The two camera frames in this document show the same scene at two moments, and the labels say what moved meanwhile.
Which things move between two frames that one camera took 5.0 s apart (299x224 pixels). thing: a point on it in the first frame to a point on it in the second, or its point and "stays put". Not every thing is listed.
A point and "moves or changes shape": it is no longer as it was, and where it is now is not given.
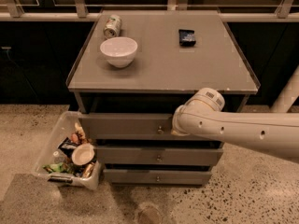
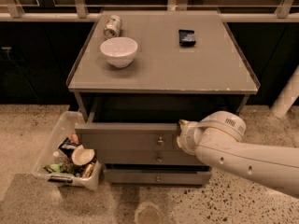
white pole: x=289 y=95 stays put
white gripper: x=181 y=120 to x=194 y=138
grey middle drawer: x=156 y=155 stays put
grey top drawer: x=134 y=126 moves or changes shape
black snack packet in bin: x=67 y=147 stays put
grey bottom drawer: x=157 y=176 stays put
